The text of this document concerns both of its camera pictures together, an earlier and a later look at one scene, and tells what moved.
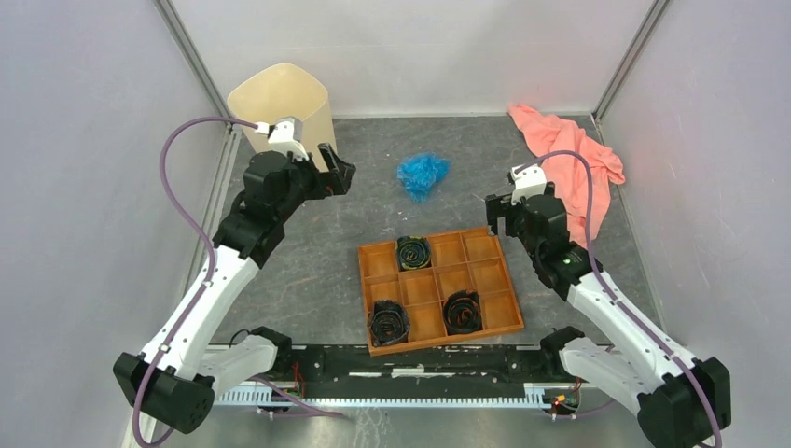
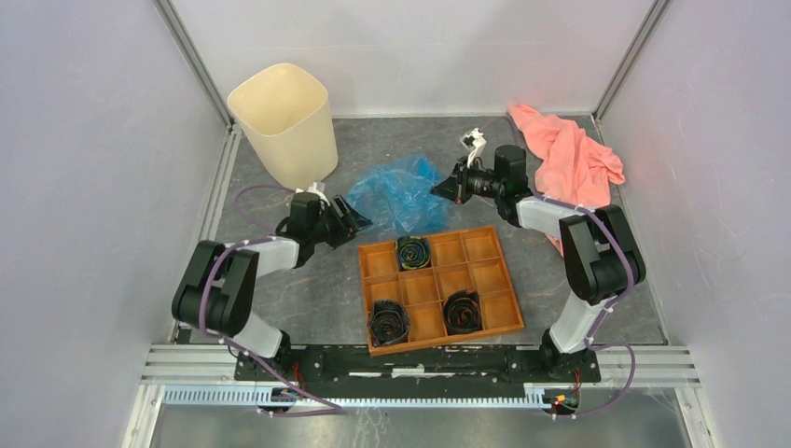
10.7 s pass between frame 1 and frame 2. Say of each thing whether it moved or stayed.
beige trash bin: stayed
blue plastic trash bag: moved
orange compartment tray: stayed
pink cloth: stayed
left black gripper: moved
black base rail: stayed
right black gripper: moved
